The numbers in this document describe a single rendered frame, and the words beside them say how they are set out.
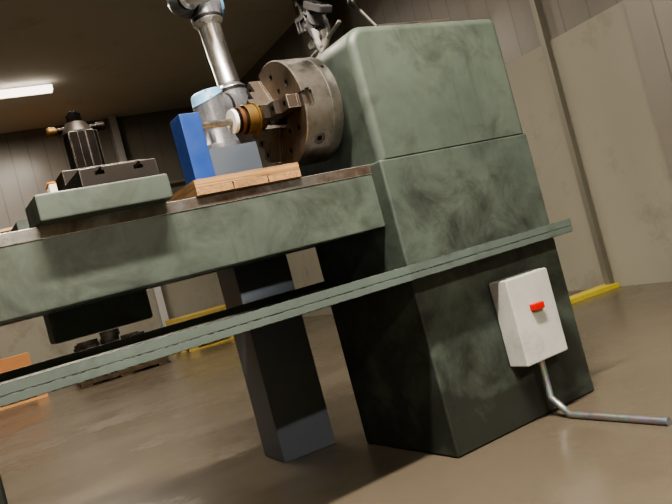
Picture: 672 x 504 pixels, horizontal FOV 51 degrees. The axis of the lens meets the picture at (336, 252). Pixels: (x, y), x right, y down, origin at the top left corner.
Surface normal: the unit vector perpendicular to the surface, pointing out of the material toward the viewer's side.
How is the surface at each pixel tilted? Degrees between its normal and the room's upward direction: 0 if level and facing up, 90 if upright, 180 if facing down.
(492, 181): 90
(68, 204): 90
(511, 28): 90
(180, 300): 90
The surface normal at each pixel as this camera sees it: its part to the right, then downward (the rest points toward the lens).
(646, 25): -0.86, 0.22
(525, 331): 0.51, -0.14
